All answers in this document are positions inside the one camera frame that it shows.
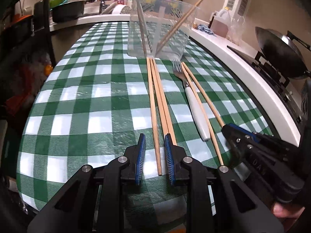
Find white handled metal fork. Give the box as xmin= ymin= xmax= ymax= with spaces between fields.
xmin=172 ymin=60 xmax=210 ymax=141

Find white striped ceramic spoon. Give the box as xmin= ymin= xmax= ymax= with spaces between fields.
xmin=135 ymin=0 xmax=152 ymax=52

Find person's right hand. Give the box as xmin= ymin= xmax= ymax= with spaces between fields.
xmin=272 ymin=203 xmax=305 ymax=231

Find black gas stove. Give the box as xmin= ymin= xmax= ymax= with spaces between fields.
xmin=227 ymin=46 xmax=308 ymax=132

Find black wok with lid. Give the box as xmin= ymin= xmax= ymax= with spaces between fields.
xmin=255 ymin=26 xmax=310 ymax=79

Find green checkered tablecloth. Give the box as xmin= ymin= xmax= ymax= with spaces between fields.
xmin=17 ymin=22 xmax=272 ymax=228

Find cooking oil jug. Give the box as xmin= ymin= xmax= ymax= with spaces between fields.
xmin=210 ymin=7 xmax=232 ymax=38

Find blue dish cloth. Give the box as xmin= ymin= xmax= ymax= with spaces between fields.
xmin=197 ymin=24 xmax=214 ymax=35

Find clear plastic utensil holder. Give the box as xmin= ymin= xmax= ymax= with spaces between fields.
xmin=128 ymin=0 xmax=199 ymax=61

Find black metal shelf rack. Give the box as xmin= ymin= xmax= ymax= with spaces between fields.
xmin=1 ymin=0 xmax=56 ymax=116

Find black cooking pot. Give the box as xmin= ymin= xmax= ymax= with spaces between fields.
xmin=52 ymin=1 xmax=85 ymax=23

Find green plastic colander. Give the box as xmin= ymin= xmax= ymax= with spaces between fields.
xmin=49 ymin=0 xmax=68 ymax=9

